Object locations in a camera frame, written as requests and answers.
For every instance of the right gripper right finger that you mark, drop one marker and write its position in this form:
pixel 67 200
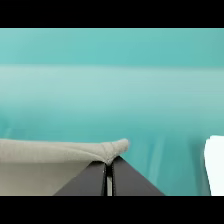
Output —
pixel 130 182

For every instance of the beige T-shirt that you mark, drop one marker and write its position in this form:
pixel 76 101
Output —
pixel 43 166

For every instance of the white garment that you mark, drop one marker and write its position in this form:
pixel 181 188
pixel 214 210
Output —
pixel 215 165

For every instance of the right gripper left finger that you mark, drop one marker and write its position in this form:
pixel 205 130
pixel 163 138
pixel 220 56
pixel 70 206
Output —
pixel 87 182

